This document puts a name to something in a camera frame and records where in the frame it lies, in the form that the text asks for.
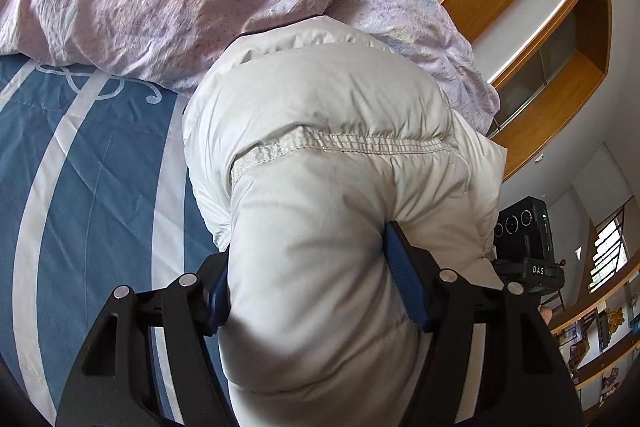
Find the white puffer jacket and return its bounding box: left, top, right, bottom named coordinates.
left=182, top=14, right=508, bottom=427

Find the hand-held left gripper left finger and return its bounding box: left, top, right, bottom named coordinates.
left=54, top=252, right=239, bottom=427

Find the barred window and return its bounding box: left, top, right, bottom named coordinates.
left=582, top=202, right=632, bottom=295

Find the blue white striped bed sheet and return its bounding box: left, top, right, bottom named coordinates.
left=0, top=54, right=231, bottom=427

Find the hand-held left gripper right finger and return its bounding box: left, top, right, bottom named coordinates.
left=382, top=221, right=585, bottom=427

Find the wooden headboard shelf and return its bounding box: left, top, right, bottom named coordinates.
left=437, top=0, right=614, bottom=182

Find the wooden bookshelf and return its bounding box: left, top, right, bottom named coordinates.
left=547, top=257, right=640, bottom=413

